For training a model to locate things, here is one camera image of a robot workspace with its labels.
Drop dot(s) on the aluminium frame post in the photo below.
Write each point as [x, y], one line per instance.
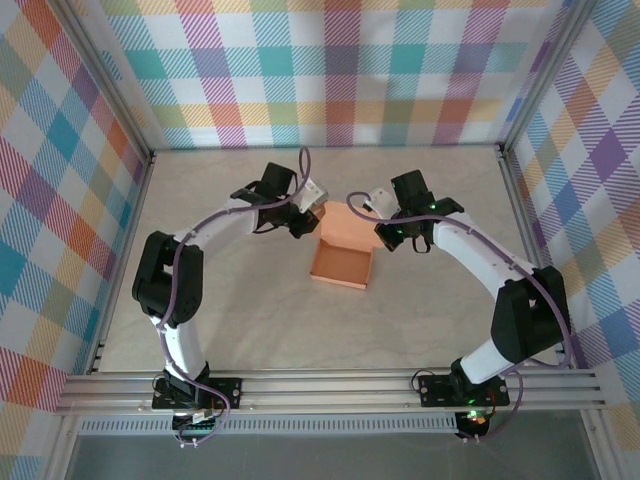
[542, 75]
[111, 85]

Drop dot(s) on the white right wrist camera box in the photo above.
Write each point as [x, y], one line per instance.
[382, 200]

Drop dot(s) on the aluminium side rail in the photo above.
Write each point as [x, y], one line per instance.
[134, 210]
[520, 210]

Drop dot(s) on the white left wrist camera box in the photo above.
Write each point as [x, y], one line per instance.
[312, 197]

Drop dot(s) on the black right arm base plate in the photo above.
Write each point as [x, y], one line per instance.
[435, 390]

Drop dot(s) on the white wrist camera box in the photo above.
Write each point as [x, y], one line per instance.
[312, 197]
[382, 200]

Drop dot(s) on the orange paper box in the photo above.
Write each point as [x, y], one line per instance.
[345, 225]

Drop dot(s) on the aluminium front rail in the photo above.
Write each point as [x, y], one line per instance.
[325, 390]

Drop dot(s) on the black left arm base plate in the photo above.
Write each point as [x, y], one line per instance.
[230, 392]

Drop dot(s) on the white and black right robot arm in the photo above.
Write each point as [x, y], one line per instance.
[530, 320]

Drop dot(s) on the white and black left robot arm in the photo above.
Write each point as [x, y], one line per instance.
[165, 280]

